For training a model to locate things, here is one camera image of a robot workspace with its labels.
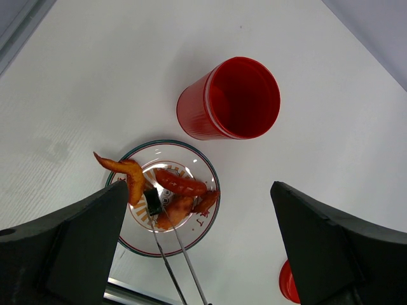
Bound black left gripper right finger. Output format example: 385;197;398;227
270;182;406;304

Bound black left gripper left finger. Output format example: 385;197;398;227
1;181;128;304

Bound black seaweed sushi roll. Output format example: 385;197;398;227
144;188;162;216

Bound stainless steel tongs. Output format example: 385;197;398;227
148;203;212;305

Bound red cylindrical lunch container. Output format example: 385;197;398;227
176;57;280;140

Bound red round lid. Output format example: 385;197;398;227
279;260;300;304

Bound orange fried chicken wing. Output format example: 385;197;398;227
93;152;146;207

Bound white plate with red print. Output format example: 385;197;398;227
118;140;221;257

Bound red grilled sausage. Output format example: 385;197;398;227
155;170;207;197

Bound brown roasted meat piece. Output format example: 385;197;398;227
192;191;220;213

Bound aluminium front rail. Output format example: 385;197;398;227
102;278;182;305

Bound aluminium left frame post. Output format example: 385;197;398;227
0;0;56;76

